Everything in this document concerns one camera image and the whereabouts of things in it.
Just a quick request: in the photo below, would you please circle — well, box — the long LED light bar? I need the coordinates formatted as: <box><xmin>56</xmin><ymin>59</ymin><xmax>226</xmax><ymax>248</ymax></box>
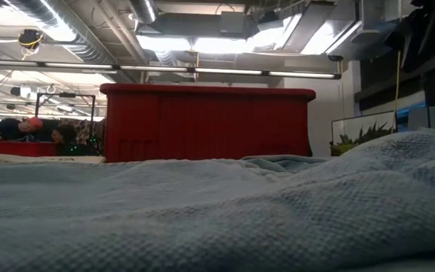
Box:
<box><xmin>0</xmin><ymin>58</ymin><xmax>342</xmax><ymax>80</ymax></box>

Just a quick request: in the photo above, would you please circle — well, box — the low red bin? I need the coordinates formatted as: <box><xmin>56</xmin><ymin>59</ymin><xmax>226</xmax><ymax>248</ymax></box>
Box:
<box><xmin>0</xmin><ymin>139</ymin><xmax>57</xmax><ymax>158</ymax></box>

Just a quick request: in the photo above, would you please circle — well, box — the black ceiling cable reel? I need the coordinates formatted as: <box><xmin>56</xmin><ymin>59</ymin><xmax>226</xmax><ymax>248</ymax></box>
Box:
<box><xmin>17</xmin><ymin>29</ymin><xmax>45</xmax><ymax>51</ymax></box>

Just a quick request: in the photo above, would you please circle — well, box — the red plastic laundry bin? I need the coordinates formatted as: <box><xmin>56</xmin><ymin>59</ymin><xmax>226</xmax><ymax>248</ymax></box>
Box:
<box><xmin>99</xmin><ymin>83</ymin><xmax>316</xmax><ymax>163</ymax></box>

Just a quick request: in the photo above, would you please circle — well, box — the black metal stand frame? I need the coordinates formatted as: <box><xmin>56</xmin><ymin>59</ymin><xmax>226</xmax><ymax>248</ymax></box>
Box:
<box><xmin>35</xmin><ymin>92</ymin><xmax>97</xmax><ymax>131</ymax></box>

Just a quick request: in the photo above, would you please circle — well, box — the white canvas tote bag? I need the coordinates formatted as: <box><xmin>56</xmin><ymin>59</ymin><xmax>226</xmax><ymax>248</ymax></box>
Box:
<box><xmin>0</xmin><ymin>152</ymin><xmax>107</xmax><ymax>168</ymax></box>

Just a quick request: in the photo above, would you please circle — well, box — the small artificial succulent plant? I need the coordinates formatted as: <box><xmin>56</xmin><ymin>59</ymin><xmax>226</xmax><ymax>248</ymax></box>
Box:
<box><xmin>329</xmin><ymin>121</ymin><xmax>395</xmax><ymax>157</ymax></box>

